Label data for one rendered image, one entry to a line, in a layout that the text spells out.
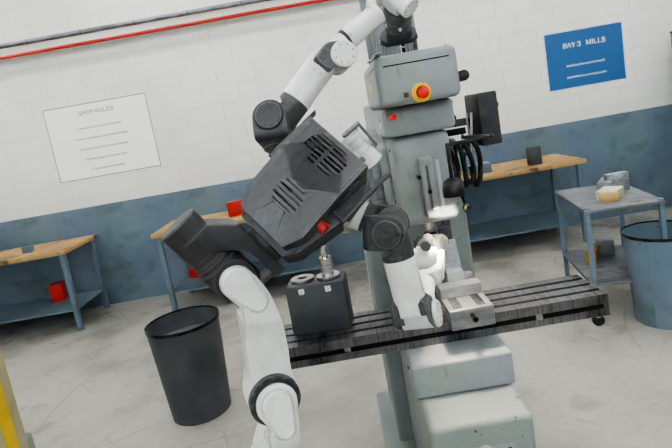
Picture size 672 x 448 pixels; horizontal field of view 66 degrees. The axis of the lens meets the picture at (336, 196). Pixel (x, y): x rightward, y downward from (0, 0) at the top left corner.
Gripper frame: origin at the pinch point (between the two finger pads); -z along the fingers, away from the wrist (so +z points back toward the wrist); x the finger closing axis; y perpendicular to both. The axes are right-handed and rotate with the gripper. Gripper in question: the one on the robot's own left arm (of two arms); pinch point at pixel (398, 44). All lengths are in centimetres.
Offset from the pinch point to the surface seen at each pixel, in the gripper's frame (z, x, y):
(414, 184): -18.2, -2.4, -44.8
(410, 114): -3.4, -0.4, -25.8
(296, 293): -39, -51, -72
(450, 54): 12.0, 13.7, -16.0
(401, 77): 10.9, -2.2, -20.3
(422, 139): -11.2, 2.6, -31.8
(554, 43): -371, 208, 233
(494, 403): -32, 10, -117
